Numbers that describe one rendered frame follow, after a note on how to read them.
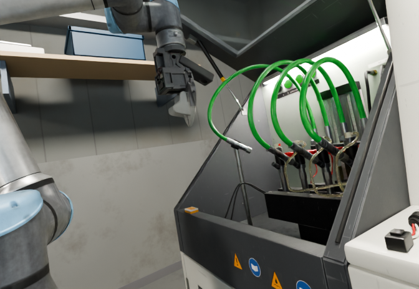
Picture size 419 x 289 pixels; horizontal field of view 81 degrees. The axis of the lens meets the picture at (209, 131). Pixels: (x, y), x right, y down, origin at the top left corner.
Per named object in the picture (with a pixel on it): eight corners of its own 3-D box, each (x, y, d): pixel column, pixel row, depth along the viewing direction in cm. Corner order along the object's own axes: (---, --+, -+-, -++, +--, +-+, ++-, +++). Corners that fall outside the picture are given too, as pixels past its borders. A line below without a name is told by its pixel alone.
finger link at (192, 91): (184, 108, 66) (179, 78, 67) (191, 108, 67) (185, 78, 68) (192, 104, 62) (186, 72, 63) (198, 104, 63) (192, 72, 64)
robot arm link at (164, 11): (146, 6, 71) (175, 5, 73) (152, 42, 70) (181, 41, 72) (146, -13, 63) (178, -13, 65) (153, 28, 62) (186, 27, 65)
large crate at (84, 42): (133, 77, 240) (129, 55, 241) (148, 60, 205) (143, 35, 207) (67, 75, 208) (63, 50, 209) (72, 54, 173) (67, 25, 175)
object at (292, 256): (184, 253, 91) (176, 210, 92) (194, 249, 93) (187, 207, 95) (343, 364, 38) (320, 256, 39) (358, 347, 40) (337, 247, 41)
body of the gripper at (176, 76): (157, 98, 67) (150, 55, 68) (186, 97, 71) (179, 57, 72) (166, 89, 60) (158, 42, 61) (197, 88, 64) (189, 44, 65)
